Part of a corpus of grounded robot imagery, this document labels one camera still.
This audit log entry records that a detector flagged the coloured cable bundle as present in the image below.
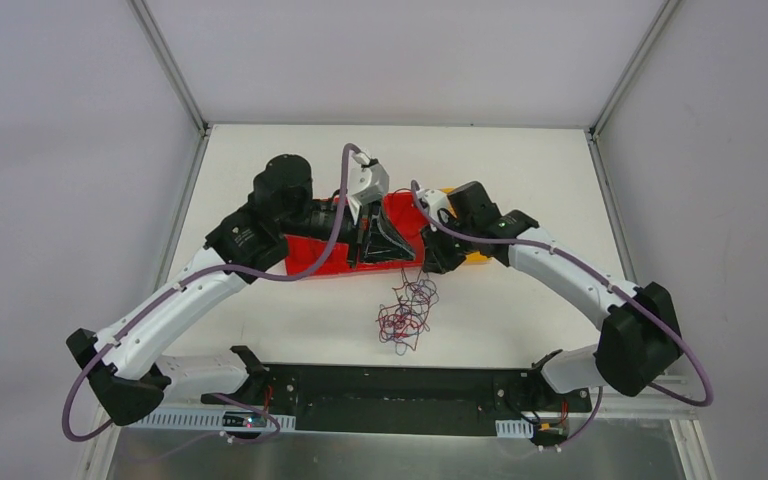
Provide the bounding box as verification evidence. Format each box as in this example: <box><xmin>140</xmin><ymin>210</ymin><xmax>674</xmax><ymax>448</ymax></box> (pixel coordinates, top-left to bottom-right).
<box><xmin>375</xmin><ymin>266</ymin><xmax>440</xmax><ymax>357</ymax></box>

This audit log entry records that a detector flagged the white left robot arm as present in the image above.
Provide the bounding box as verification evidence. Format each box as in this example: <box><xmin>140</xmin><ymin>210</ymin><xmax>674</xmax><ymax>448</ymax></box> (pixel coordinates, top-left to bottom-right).
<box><xmin>67</xmin><ymin>150</ymin><xmax>415</xmax><ymax>426</ymax></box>

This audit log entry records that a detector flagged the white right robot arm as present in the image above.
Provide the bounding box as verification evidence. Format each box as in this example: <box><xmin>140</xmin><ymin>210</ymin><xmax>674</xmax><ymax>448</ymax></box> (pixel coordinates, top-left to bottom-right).
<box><xmin>411</xmin><ymin>181</ymin><xmax>683</xmax><ymax>410</ymax></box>

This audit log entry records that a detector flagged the yellow plastic bin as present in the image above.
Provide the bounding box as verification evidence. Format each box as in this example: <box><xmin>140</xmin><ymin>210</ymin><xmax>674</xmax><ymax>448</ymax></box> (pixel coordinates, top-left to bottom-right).
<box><xmin>441</xmin><ymin>187</ymin><xmax>491</xmax><ymax>265</ymax></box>

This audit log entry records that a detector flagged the right red plastic bin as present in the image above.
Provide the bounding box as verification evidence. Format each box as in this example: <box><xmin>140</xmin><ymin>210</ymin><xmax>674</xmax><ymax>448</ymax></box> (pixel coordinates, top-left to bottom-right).
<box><xmin>383</xmin><ymin>188</ymin><xmax>428</xmax><ymax>267</ymax></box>

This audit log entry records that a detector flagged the red plastic bin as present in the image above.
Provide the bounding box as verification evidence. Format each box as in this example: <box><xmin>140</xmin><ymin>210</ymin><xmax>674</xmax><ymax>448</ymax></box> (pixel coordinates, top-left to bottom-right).
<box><xmin>284</xmin><ymin>236</ymin><xmax>351</xmax><ymax>276</ymax></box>
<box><xmin>383</xmin><ymin>188</ymin><xmax>428</xmax><ymax>267</ymax></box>
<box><xmin>336</xmin><ymin>261</ymin><xmax>422</xmax><ymax>275</ymax></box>

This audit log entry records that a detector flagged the middle red plastic bin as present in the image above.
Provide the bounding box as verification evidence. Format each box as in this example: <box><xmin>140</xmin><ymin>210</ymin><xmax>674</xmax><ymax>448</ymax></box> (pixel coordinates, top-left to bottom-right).
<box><xmin>336</xmin><ymin>261</ymin><xmax>422</xmax><ymax>275</ymax></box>

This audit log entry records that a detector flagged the left red plastic bin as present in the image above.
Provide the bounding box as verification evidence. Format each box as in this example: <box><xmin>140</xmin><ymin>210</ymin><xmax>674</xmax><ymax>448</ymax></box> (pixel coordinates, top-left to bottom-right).
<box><xmin>284</xmin><ymin>236</ymin><xmax>351</xmax><ymax>276</ymax></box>

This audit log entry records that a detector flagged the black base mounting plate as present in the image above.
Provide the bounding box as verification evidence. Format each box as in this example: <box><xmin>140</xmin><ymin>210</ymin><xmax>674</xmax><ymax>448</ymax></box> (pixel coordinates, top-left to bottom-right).
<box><xmin>230</xmin><ymin>363</ymin><xmax>592</xmax><ymax>437</ymax></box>

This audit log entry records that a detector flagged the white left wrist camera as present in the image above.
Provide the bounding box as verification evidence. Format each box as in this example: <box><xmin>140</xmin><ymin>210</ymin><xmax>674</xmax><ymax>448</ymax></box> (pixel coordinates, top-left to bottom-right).
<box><xmin>347</xmin><ymin>152</ymin><xmax>389</xmax><ymax>224</ymax></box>

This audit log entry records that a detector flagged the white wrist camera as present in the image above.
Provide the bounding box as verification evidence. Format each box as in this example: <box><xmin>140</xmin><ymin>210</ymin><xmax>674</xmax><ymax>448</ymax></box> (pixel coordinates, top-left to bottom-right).
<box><xmin>417</xmin><ymin>188</ymin><xmax>453</xmax><ymax>231</ymax></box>
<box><xmin>347</xmin><ymin>152</ymin><xmax>389</xmax><ymax>224</ymax></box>

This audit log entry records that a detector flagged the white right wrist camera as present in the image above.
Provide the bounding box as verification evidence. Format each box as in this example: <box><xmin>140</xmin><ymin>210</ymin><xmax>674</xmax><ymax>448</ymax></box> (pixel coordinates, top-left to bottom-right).
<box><xmin>417</xmin><ymin>188</ymin><xmax>453</xmax><ymax>231</ymax></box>

